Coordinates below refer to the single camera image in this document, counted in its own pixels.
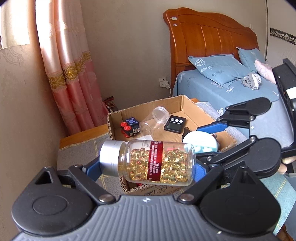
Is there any mint green round case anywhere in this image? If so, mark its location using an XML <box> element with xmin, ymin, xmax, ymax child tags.
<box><xmin>183</xmin><ymin>139</ymin><xmax>219</xmax><ymax>154</ymax></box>

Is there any bottle of golden capsules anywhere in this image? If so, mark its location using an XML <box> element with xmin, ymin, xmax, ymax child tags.
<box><xmin>99</xmin><ymin>140</ymin><xmax>195</xmax><ymax>186</ymax></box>

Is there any black digital pocket scale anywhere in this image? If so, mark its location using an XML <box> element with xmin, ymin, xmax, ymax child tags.
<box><xmin>164</xmin><ymin>115</ymin><xmax>187</xmax><ymax>134</ymax></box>

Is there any clear plastic jar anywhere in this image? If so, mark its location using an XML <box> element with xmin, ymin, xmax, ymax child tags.
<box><xmin>139</xmin><ymin>106</ymin><xmax>170</xmax><ymax>136</ymax></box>

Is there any person's right hand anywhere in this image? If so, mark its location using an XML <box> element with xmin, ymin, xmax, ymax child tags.
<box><xmin>278</xmin><ymin>157</ymin><xmax>295</xmax><ymax>175</ymax></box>

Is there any pink pillow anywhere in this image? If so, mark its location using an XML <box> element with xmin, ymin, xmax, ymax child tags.
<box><xmin>254</xmin><ymin>60</ymin><xmax>276</xmax><ymax>84</ymax></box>

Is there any grey green checked cloth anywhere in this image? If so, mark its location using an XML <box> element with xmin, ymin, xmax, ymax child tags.
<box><xmin>56</xmin><ymin>101</ymin><xmax>296</xmax><ymax>236</ymax></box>

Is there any crumpled grey cloth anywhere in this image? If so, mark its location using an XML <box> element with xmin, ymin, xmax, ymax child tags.
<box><xmin>241</xmin><ymin>72</ymin><xmax>262</xmax><ymax>90</ymax></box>

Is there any blue floral pillow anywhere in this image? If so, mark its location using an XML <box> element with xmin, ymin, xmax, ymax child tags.
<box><xmin>188</xmin><ymin>54</ymin><xmax>250</xmax><ymax>86</ymax></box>

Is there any blue floral bed sheet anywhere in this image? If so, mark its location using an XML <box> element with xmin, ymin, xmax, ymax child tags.
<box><xmin>172</xmin><ymin>69</ymin><xmax>296</xmax><ymax>235</ymax></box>

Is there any wooden bed headboard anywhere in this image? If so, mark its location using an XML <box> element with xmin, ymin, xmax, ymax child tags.
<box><xmin>163</xmin><ymin>8</ymin><xmax>259</xmax><ymax>88</ymax></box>

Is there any pink curtain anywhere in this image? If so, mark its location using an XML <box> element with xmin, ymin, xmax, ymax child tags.
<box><xmin>36</xmin><ymin>1</ymin><xmax>108</xmax><ymax>135</ymax></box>

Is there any white wall plug charger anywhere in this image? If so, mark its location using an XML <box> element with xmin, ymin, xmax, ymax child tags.
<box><xmin>159</xmin><ymin>77</ymin><xmax>171</xmax><ymax>96</ymax></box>

